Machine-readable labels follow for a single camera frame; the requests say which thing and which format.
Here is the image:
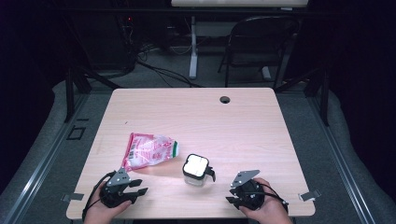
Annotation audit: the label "black metal frame stand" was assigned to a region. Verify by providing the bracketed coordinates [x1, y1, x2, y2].
[64, 66, 122, 123]
[274, 66, 331, 127]

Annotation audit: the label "white desk leg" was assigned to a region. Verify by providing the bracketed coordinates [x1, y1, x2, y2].
[189, 16, 199, 80]

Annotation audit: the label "grey table edge bracket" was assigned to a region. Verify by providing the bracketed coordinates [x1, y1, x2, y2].
[298, 189, 322, 202]
[61, 192, 85, 203]

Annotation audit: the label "person's left hand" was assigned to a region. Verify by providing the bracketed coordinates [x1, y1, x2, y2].
[83, 189, 133, 224]

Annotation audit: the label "dark equipment with red light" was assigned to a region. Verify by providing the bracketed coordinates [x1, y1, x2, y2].
[92, 12, 138, 71]

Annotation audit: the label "white desk top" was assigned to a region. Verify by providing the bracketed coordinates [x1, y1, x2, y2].
[170, 0, 309, 8]

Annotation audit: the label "aluminium floor rail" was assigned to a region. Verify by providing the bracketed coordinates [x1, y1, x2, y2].
[306, 92, 378, 224]
[0, 92, 90, 224]

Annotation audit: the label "right hand-held gripper black cable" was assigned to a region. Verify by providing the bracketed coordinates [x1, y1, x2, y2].
[257, 183, 290, 213]

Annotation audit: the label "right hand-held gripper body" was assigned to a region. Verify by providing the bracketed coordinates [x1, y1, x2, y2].
[229, 169, 266, 211]

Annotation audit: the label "person's right hand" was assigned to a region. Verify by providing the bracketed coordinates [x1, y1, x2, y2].
[238, 177, 293, 224]

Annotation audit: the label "black folding chair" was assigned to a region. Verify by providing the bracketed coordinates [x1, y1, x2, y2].
[218, 15, 302, 90]

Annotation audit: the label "pink white plastic bag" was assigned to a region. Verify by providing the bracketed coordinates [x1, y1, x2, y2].
[120, 133, 180, 173]

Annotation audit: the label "black floor cables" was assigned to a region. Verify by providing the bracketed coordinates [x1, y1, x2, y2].
[135, 43, 204, 89]

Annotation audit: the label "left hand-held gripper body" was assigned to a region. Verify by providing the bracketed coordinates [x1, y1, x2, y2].
[99, 167, 136, 209]

